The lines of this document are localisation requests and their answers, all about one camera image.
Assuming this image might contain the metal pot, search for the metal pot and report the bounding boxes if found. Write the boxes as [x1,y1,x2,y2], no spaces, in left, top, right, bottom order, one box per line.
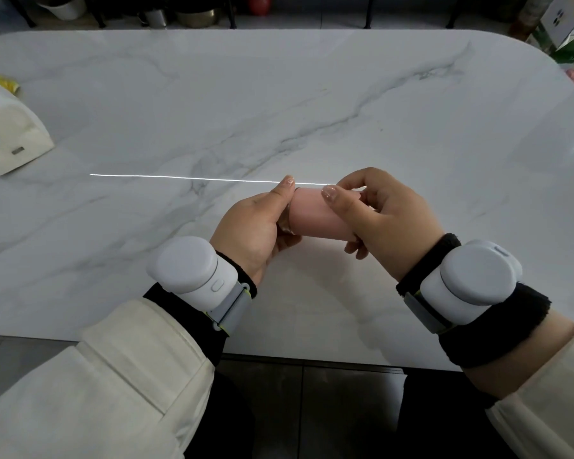
[138,8,169,29]

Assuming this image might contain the brass bowl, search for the brass bowl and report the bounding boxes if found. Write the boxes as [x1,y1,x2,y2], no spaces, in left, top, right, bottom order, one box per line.
[176,8,221,28]

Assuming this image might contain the person's left hand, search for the person's left hand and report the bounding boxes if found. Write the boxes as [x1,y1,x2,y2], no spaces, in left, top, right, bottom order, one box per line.
[210,175,303,286]

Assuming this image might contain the person's right forearm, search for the person's right forearm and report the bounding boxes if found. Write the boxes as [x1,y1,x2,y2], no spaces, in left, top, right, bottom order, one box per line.
[395,233,574,459]

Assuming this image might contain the person's right hand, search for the person's right hand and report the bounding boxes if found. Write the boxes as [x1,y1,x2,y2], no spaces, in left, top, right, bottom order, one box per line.
[321,167,445,282]

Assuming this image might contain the person's left forearm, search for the person's left forearm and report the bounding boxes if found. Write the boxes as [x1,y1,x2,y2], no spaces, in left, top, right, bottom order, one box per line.
[0,251,258,459]

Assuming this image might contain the white wrist tracker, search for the white wrist tracker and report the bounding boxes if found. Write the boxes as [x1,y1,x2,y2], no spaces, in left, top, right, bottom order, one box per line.
[403,240,523,335]
[147,236,253,336]

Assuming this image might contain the white bucket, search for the white bucket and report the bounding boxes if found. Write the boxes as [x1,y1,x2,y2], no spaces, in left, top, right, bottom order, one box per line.
[37,0,87,20]

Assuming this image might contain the cream fabric bag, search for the cream fabric bag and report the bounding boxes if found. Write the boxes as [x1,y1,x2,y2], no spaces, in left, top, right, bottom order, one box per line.
[0,74,55,177]

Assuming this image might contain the white cardboard box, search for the white cardboard box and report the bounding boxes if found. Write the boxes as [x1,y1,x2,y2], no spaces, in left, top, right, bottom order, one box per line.
[540,0,574,47]

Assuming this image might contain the pink cylindrical case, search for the pink cylindrical case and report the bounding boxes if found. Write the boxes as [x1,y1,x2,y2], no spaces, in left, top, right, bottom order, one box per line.
[287,186,368,242]

